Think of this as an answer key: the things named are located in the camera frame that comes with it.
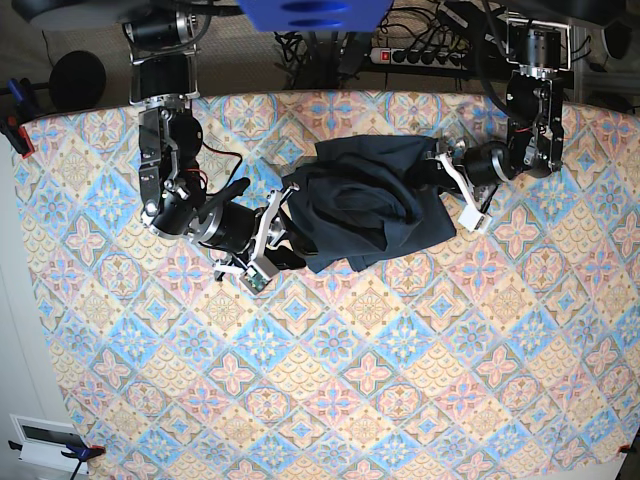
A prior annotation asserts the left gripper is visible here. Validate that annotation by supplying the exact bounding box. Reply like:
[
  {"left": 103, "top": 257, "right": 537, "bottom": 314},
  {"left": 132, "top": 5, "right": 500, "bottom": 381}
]
[{"left": 412, "top": 141, "right": 510, "bottom": 192}]

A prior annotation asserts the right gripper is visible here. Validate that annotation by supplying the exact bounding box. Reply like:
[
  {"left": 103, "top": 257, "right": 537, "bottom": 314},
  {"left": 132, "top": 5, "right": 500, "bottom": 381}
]
[{"left": 197, "top": 199, "right": 318, "bottom": 271}]

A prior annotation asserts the dark navy t-shirt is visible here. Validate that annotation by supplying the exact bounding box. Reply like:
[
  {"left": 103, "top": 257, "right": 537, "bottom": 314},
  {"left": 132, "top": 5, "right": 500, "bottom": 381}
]
[{"left": 282, "top": 135, "right": 456, "bottom": 273}]

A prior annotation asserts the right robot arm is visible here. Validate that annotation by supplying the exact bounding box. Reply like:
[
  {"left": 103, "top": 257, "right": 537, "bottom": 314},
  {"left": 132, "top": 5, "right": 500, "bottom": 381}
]
[{"left": 11, "top": 1, "right": 317, "bottom": 275}]

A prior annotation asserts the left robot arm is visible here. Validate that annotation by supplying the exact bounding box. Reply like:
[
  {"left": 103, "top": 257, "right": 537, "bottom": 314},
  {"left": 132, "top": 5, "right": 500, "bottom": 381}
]
[{"left": 406, "top": 2, "right": 575, "bottom": 194}]

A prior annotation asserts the white power strip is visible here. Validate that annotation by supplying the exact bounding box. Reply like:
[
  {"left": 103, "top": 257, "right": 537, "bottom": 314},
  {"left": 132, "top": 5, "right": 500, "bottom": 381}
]
[{"left": 369, "top": 47, "right": 466, "bottom": 69}]

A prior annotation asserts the patterned colourful tablecloth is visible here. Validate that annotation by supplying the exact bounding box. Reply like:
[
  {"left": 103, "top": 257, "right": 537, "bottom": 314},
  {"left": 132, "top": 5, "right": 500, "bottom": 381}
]
[{"left": 12, "top": 106, "right": 639, "bottom": 479}]

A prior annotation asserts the black round stool base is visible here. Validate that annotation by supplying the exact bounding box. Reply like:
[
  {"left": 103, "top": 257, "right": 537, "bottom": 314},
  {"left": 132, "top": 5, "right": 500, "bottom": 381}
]
[{"left": 48, "top": 50, "right": 106, "bottom": 113}]

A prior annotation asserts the blue clamp lower left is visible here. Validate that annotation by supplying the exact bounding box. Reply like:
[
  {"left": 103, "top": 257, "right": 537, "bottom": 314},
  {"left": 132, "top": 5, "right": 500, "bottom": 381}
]
[{"left": 8, "top": 440, "right": 106, "bottom": 479}]

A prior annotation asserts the blue clamp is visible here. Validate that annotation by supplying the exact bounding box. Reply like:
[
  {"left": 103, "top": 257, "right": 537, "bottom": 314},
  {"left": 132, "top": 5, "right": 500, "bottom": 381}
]
[
  {"left": 1, "top": 77, "right": 34, "bottom": 105},
  {"left": 8, "top": 440, "right": 106, "bottom": 479}
]

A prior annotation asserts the red black clamp upper left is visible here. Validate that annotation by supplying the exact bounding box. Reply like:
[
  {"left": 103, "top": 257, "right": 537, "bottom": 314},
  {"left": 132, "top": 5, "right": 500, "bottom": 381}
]
[{"left": 0, "top": 117, "right": 34, "bottom": 158}]

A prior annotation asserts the blue clamp upper left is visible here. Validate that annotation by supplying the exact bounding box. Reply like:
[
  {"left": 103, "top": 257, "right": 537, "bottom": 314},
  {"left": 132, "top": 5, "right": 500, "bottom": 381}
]
[{"left": 1, "top": 77, "right": 34, "bottom": 105}]

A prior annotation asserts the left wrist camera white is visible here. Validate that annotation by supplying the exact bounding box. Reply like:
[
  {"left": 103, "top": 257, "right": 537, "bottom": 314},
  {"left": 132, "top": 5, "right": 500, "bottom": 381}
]
[{"left": 428, "top": 139, "right": 492, "bottom": 234}]

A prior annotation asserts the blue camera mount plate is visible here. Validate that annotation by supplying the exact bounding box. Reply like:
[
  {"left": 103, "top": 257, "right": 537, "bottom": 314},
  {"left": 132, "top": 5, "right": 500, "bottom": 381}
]
[{"left": 237, "top": 0, "right": 392, "bottom": 32}]

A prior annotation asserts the white wall outlet box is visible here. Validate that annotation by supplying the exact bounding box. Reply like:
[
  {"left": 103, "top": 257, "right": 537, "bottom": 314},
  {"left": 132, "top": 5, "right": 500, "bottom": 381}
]
[{"left": 10, "top": 414, "right": 84, "bottom": 473}]

